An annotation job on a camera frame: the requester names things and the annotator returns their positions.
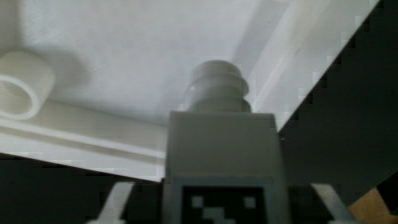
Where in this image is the white square tabletop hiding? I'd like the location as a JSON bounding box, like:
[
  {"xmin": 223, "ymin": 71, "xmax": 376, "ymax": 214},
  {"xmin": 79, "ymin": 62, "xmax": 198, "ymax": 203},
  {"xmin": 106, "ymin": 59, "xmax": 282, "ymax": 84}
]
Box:
[{"xmin": 0, "ymin": 0, "xmax": 380, "ymax": 181}]

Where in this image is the white leg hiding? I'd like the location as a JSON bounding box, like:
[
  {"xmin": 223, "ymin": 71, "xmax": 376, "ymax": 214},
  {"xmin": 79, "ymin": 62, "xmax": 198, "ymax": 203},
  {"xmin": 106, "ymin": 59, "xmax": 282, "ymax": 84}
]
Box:
[{"xmin": 161, "ymin": 60, "xmax": 291, "ymax": 224}]

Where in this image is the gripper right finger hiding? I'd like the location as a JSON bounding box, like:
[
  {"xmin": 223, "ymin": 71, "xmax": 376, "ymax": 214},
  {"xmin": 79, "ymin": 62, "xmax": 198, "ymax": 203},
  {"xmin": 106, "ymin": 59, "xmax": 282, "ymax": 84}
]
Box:
[{"xmin": 310, "ymin": 183, "xmax": 358, "ymax": 224}]

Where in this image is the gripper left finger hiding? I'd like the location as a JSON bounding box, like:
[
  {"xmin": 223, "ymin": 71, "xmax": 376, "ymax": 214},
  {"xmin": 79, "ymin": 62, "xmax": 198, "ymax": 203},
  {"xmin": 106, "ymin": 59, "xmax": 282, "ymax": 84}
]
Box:
[{"xmin": 86, "ymin": 182, "xmax": 134, "ymax": 224}]

